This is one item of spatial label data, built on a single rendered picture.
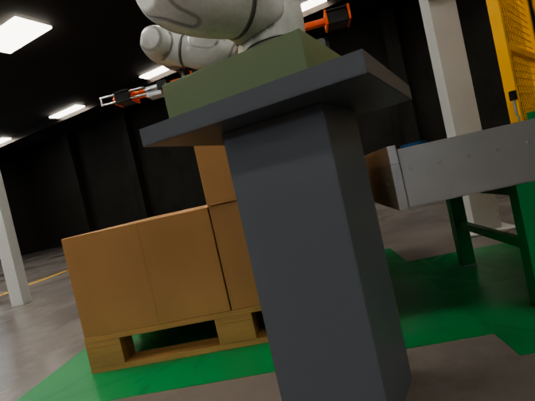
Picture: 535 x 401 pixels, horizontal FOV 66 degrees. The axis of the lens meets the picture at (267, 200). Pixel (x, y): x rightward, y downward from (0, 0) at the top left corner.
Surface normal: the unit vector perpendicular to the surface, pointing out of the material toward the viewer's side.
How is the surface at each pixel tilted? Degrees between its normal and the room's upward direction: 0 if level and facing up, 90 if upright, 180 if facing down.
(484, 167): 90
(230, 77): 90
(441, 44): 90
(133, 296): 90
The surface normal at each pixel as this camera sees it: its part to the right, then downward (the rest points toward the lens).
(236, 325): -0.10, 0.05
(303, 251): -0.45, 0.13
